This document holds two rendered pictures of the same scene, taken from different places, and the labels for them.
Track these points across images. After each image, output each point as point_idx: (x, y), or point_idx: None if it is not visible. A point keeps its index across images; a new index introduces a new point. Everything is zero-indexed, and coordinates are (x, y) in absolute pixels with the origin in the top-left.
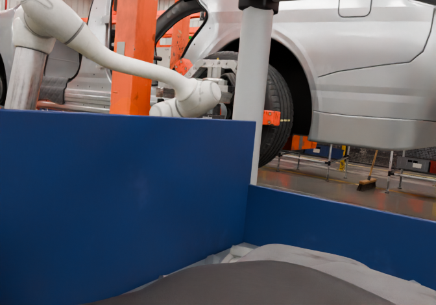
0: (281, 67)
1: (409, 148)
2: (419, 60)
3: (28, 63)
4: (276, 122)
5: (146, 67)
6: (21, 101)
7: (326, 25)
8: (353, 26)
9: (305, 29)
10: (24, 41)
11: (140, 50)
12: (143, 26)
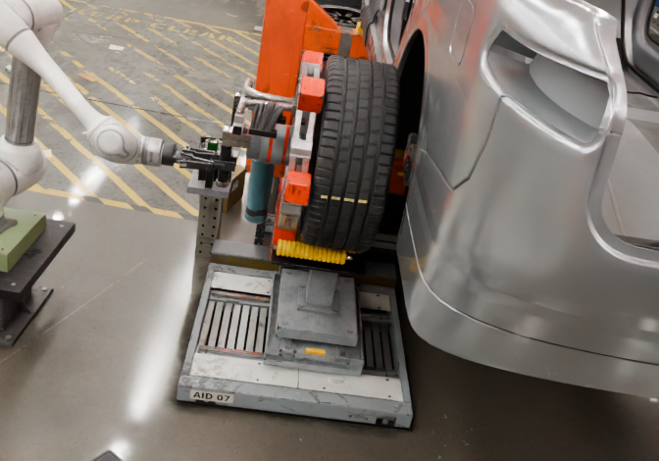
0: None
1: (431, 344)
2: (460, 192)
3: (15, 59)
4: (297, 199)
5: (62, 93)
6: (12, 94)
7: (442, 58)
8: (449, 78)
9: (435, 52)
10: None
11: (276, 25)
12: None
